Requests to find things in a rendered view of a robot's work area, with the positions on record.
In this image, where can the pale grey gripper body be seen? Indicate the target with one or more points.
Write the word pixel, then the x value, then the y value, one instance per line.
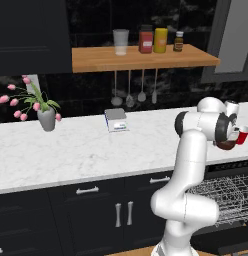
pixel 234 132

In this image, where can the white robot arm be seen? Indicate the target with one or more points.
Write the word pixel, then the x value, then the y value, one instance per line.
pixel 191 156

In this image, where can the red cup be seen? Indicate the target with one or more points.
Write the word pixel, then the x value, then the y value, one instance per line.
pixel 243 135

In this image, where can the brown bowl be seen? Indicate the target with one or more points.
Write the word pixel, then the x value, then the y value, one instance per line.
pixel 226 145

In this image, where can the black dishwasher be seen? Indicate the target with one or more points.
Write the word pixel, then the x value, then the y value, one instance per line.
pixel 229 168

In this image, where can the black dishwasher door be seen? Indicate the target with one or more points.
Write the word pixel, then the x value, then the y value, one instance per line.
pixel 226 240

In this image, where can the dark cupboard door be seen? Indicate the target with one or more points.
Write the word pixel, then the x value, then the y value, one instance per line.
pixel 142 216
pixel 92 226

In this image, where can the clear glass cup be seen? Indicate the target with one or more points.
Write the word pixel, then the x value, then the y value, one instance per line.
pixel 121 41

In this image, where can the hanging metal narrow utensil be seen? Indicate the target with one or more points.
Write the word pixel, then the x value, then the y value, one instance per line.
pixel 154 96

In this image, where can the grey framed upper cupboard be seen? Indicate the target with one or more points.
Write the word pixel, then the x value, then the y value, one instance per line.
pixel 236 36

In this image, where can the small brown bottle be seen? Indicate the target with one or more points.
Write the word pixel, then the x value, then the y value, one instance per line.
pixel 178 42

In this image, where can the narrow dark drawer front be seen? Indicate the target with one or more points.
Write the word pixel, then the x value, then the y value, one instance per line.
pixel 139 183

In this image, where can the hanging metal slotted spoon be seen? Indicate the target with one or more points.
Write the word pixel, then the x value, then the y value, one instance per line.
pixel 130 100

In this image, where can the yellow jar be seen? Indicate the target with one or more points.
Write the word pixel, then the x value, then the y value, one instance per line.
pixel 160 40

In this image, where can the grey kitchen scale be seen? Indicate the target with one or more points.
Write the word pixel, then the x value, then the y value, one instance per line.
pixel 116 120

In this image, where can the hanging metal ladle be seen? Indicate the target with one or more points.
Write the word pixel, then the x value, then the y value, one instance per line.
pixel 116 100

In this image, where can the red jar with black lid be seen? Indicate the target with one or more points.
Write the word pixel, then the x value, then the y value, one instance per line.
pixel 145 40

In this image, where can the wide dark drawer front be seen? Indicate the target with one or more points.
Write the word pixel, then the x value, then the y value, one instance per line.
pixel 106 191

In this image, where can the grey vase with pink flowers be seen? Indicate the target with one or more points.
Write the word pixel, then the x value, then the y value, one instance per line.
pixel 46 119

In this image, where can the dark upper cupboard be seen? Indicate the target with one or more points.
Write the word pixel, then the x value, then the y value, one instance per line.
pixel 29 33

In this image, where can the dark lower cupboard run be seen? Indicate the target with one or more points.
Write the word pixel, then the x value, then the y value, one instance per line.
pixel 22 223

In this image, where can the wooden wall shelf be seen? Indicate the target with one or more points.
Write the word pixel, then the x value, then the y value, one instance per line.
pixel 136 60

